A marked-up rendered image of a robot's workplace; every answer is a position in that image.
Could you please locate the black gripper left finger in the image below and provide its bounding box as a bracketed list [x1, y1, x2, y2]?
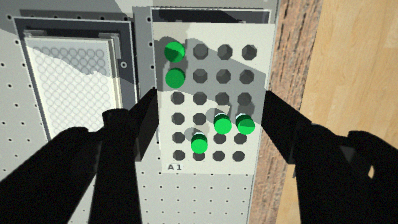
[0, 89, 159, 224]

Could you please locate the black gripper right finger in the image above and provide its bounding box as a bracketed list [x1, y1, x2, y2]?
[261, 91, 398, 224]

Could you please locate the grey flat base plate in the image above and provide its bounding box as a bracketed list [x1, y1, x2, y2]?
[0, 0, 281, 224]

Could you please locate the white sealed multiwell plate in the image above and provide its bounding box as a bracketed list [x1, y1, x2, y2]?
[24, 35, 123, 139]

